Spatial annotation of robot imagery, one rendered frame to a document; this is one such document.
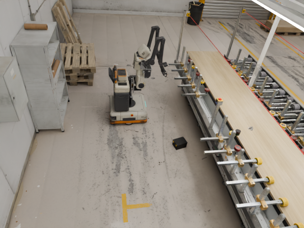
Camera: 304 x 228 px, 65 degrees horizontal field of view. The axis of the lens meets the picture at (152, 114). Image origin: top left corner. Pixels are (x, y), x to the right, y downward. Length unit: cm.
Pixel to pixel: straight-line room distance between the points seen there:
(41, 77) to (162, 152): 215
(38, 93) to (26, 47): 73
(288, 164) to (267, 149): 27
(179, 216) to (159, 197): 36
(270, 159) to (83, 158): 259
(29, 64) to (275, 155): 335
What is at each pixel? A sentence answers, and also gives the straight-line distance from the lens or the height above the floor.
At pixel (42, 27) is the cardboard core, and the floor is 160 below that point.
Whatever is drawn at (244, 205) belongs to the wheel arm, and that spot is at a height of 96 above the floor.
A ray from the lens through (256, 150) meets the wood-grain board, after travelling 317.
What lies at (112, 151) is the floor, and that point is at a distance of 395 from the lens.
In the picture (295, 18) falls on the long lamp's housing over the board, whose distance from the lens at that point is 266.
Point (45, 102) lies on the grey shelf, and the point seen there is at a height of 63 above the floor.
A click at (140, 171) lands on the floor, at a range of 370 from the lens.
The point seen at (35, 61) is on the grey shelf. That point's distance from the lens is 365.
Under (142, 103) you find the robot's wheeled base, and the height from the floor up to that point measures 28.
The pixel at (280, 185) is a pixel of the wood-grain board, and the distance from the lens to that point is 295.
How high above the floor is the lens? 296
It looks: 39 degrees down
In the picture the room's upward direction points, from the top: 6 degrees clockwise
